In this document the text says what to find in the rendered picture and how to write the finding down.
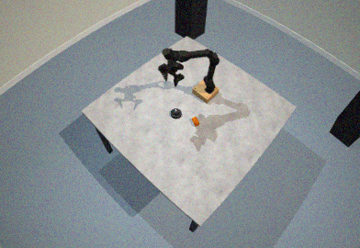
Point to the orange knob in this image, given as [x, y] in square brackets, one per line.
[195, 121]

